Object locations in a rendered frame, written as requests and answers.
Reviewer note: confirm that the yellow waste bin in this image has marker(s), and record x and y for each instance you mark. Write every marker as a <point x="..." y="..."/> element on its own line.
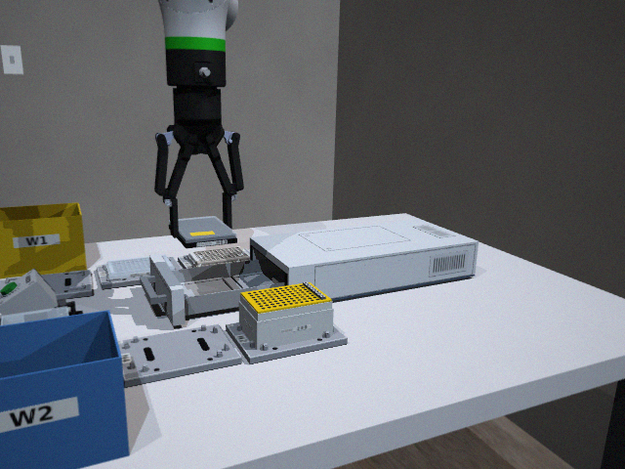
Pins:
<point x="48" y="238"/>

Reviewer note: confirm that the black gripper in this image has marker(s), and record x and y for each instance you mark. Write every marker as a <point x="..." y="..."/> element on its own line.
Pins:
<point x="197" y="129"/>

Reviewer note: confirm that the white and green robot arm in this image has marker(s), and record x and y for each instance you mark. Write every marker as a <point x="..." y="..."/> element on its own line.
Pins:
<point x="195" y="41"/>

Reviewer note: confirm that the blue waste bin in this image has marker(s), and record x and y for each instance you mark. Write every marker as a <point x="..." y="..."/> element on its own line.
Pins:
<point x="68" y="417"/>

